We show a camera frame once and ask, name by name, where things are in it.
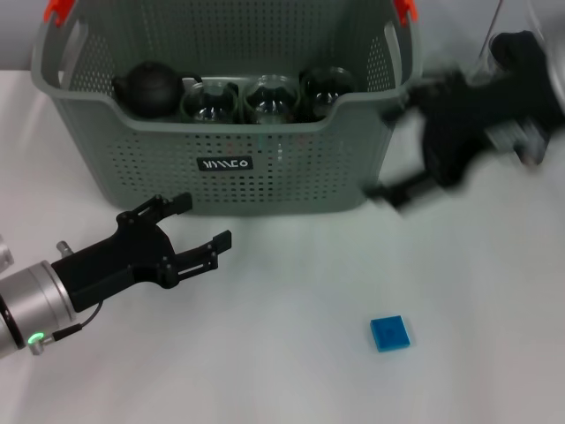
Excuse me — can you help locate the right gripper cable with plug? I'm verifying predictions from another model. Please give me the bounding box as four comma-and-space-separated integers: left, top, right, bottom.
485, 118, 551, 167

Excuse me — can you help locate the left gripper cable with plug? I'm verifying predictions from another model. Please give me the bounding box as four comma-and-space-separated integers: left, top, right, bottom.
50, 240, 105, 341

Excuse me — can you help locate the grey perforated plastic storage bin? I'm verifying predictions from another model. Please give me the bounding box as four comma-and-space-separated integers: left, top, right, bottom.
30, 0, 425, 217

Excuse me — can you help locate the black clay teapot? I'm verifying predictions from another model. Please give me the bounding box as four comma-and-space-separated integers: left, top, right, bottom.
112, 60, 204, 119

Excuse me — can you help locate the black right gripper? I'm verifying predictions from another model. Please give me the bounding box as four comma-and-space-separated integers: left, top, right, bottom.
365, 70, 565, 213

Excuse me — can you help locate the glass pitcher with black handle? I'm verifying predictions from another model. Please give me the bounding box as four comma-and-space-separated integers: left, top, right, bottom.
467, 29, 553, 89

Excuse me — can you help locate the blue square toy brick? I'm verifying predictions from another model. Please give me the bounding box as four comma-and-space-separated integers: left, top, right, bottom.
369, 314, 416, 353

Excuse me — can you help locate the gripper cable with plug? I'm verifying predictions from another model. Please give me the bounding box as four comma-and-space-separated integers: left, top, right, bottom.
485, 118, 551, 167
50, 240, 105, 341

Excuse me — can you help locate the glass teacup with black sleeve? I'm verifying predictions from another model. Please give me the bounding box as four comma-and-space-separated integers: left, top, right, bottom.
299, 65, 358, 123
242, 73, 302, 125
179, 81, 242, 125

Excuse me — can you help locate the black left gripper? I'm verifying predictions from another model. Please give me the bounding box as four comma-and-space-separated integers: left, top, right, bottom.
50, 193, 234, 313

